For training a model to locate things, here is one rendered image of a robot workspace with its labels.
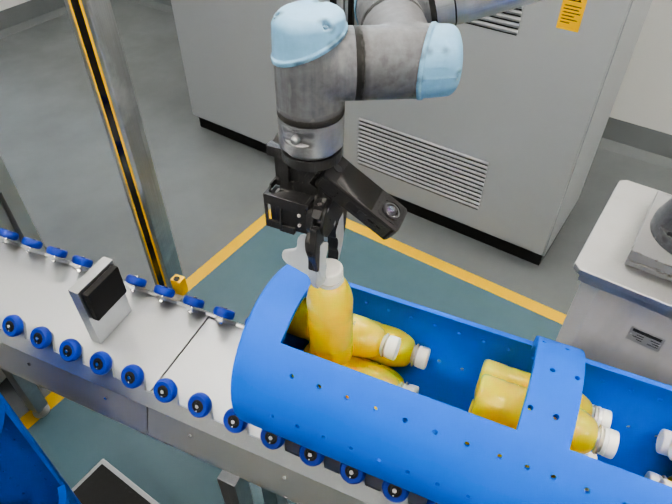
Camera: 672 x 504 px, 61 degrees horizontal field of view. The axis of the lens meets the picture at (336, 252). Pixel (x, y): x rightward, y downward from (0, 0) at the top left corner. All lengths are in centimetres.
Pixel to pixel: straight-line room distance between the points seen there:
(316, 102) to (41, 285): 99
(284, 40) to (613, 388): 74
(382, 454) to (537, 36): 172
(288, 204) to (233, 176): 253
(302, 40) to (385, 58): 8
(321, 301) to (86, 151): 296
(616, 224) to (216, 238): 201
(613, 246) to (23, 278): 126
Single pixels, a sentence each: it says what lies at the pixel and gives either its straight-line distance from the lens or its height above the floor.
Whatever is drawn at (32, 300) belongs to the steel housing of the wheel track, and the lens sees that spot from 144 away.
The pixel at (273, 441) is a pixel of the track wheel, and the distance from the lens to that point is 104.
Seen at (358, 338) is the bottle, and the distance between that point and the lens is 94.
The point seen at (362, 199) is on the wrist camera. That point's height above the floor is 146.
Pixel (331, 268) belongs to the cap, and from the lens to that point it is 79.
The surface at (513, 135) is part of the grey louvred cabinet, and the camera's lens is 244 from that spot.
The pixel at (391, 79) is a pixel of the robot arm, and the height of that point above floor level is 161.
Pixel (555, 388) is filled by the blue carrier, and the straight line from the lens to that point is 82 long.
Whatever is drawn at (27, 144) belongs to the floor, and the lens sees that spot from 387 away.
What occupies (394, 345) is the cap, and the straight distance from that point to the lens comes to 95.
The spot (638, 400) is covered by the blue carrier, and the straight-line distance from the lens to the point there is 106.
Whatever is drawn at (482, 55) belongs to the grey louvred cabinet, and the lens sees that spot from 236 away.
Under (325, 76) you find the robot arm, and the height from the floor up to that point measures 161.
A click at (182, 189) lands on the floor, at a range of 319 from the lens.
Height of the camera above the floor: 188
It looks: 44 degrees down
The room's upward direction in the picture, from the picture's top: straight up
